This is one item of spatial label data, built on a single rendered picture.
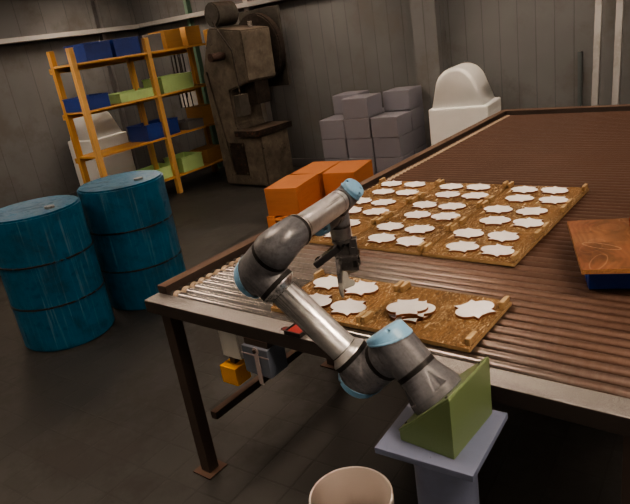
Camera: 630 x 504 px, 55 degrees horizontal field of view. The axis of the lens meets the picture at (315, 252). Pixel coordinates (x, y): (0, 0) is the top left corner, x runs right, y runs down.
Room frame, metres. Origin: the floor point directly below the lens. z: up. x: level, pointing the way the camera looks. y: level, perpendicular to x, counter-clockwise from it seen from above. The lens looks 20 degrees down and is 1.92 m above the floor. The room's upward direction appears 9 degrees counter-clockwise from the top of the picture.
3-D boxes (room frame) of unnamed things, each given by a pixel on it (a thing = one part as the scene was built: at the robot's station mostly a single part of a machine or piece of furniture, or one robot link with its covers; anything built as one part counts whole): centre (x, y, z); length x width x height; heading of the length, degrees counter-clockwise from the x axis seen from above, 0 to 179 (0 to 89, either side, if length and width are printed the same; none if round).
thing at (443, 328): (1.89, -0.38, 0.93); 0.41 x 0.35 x 0.02; 49
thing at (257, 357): (2.08, 0.26, 0.77); 0.14 x 0.11 x 0.18; 50
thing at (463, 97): (6.90, -1.94, 0.65); 0.73 x 0.61 x 1.30; 53
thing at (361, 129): (7.56, -0.95, 0.54); 1.09 x 0.74 x 1.08; 53
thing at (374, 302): (2.15, -0.06, 0.93); 0.41 x 0.35 x 0.02; 50
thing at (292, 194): (6.48, -0.19, 0.22); 1.21 x 0.83 x 0.44; 152
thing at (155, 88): (8.72, 1.97, 1.10); 2.38 x 0.65 x 2.20; 143
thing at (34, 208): (4.61, 1.72, 0.51); 1.39 x 0.89 x 1.03; 149
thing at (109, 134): (9.10, 2.89, 0.66); 0.67 x 0.61 x 1.32; 143
